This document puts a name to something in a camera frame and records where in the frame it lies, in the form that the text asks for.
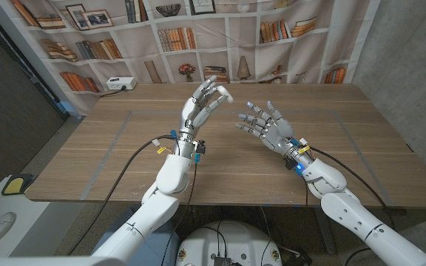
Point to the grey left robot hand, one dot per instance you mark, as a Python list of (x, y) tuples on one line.
[(194, 114)]

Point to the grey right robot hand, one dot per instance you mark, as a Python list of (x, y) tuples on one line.
[(272, 131)]

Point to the white AirPods case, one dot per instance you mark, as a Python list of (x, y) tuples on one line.
[(225, 93)]

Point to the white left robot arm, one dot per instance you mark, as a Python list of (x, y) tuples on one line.
[(154, 210)]

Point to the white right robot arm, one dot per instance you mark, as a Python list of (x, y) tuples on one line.
[(353, 214)]

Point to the white power strip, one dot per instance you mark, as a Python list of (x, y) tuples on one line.
[(120, 83)]

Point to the printed bookshelf backdrop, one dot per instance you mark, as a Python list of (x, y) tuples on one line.
[(242, 37)]

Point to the grey table leg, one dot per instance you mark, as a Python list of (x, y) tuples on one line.
[(324, 229)]

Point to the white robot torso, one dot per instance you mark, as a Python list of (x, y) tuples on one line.
[(235, 240)]

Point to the black power adapter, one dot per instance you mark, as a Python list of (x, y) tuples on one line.
[(298, 258)]

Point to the black torso electronics module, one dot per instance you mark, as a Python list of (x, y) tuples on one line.
[(222, 261)]

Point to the dark grey partition panel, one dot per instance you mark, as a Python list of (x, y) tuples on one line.
[(6, 92)]

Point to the yellow and black pad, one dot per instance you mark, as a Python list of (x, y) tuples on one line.
[(15, 185)]

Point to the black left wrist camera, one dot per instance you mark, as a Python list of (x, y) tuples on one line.
[(200, 147)]

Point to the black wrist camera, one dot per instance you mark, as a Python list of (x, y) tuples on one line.
[(200, 147), (290, 163)]

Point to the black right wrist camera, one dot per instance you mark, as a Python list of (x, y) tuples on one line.
[(290, 163)]

